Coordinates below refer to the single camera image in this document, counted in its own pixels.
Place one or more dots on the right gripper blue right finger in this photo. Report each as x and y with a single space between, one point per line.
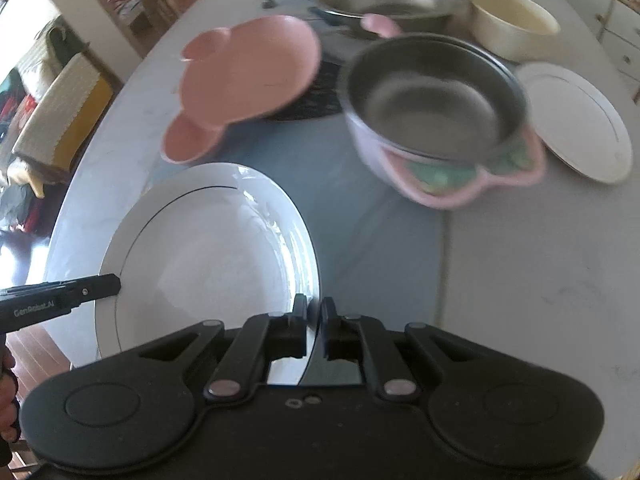
339 339

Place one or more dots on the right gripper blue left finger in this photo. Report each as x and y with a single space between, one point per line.
288 332

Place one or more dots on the large white plate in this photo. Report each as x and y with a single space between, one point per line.
218 241

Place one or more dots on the pink pot with steel insert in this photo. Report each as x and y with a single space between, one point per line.
437 118

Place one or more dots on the pink bear-shaped plate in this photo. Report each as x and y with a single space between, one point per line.
238 73

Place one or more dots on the small white plate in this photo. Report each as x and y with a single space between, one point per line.
577 122

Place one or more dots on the cream round bowl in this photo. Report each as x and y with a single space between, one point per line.
516 30

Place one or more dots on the person left hand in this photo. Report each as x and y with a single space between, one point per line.
9 405

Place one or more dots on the white sideboard cabinet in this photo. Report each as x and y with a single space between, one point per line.
615 24

